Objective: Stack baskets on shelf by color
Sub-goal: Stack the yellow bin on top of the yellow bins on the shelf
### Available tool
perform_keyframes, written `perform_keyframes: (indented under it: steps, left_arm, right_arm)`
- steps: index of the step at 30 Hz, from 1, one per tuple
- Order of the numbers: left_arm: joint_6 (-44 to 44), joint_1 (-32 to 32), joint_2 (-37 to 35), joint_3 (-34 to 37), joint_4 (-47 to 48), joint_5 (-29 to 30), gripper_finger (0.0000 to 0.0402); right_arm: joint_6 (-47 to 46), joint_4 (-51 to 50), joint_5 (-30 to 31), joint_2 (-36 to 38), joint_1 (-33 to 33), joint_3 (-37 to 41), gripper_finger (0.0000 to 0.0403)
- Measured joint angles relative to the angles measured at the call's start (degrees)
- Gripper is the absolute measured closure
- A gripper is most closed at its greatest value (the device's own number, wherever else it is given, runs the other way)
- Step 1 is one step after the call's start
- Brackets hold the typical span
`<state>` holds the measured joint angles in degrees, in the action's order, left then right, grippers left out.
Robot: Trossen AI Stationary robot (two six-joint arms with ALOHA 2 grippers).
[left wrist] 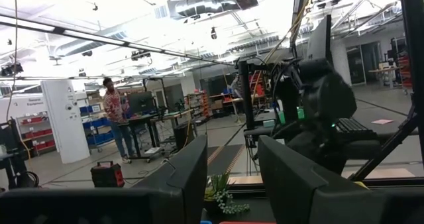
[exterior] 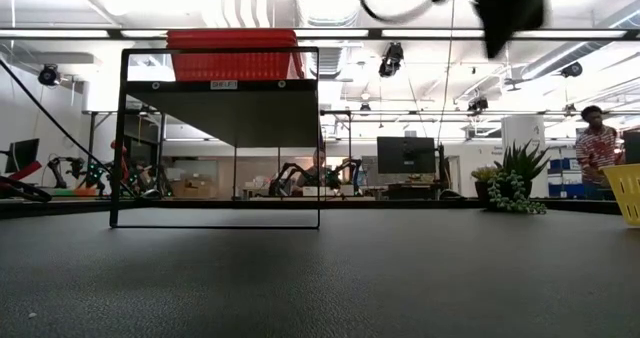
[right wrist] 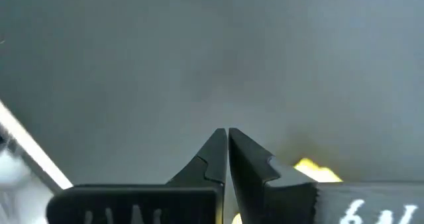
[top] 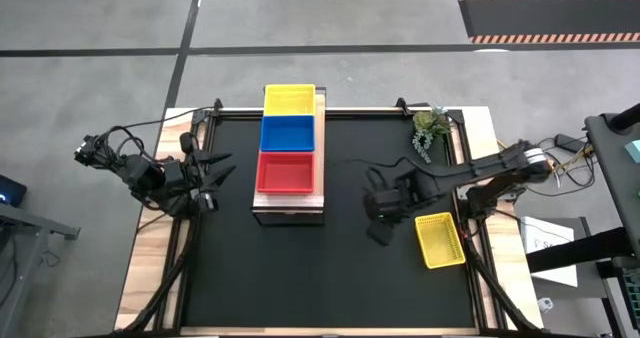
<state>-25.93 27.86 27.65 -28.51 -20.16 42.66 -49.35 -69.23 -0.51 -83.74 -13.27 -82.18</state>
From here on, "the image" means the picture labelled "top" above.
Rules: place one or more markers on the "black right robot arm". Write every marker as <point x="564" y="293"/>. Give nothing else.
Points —
<point x="475" y="170"/>

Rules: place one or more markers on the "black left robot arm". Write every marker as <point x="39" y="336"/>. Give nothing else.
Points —
<point x="135" y="170"/>

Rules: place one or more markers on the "black equipment stand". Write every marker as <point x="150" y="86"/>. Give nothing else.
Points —
<point x="580" y="250"/>

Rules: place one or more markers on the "black cart top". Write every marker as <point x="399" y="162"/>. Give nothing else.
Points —
<point x="615" y="168"/>

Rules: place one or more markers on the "white cardboard box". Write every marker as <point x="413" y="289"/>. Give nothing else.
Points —
<point x="560" y="277"/>

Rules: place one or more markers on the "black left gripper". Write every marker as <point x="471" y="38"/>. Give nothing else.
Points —
<point x="192" y="180"/>

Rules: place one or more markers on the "slotted storage crate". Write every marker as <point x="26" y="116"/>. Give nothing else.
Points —
<point x="634" y="293"/>

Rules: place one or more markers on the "yellow slotted plastic basket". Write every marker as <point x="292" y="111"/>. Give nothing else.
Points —
<point x="440" y="240"/>
<point x="290" y="100"/>

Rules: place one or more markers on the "black table mat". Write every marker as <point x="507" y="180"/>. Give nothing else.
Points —
<point x="390" y="288"/>

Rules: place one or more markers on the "black floor mat striped edge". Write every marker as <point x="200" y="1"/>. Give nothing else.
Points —
<point x="550" y="18"/>

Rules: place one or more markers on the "black device with blue light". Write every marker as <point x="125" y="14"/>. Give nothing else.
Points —
<point x="12" y="190"/>

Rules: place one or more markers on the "black power adapter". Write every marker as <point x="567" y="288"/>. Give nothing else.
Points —
<point x="569" y="142"/>

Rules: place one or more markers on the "black aluminium table frame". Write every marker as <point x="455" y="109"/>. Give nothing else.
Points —
<point x="175" y="303"/>

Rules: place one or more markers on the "green artificial succulent plant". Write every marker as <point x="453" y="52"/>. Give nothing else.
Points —
<point x="430" y="123"/>

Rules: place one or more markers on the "black pole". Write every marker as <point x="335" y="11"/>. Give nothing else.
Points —
<point x="627" y="118"/>

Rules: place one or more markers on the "blue slotted plastic basket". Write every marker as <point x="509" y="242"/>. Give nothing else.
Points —
<point x="287" y="134"/>

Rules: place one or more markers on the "gray metal desk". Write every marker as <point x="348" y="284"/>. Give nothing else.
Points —
<point x="30" y="220"/>

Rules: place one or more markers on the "teal block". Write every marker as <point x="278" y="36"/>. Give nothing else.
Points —
<point x="635" y="150"/>

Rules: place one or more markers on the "red slotted plastic basket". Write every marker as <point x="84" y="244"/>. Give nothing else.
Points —
<point x="285" y="173"/>

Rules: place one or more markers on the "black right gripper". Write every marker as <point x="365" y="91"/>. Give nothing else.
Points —
<point x="387" y="203"/>

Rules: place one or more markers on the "small red clip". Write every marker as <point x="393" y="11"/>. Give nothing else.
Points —
<point x="466" y="235"/>

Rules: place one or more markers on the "wooden shelf with black frame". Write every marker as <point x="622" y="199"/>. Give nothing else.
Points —
<point x="287" y="201"/>

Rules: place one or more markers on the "small white floor object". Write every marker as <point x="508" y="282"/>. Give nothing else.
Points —
<point x="545" y="304"/>

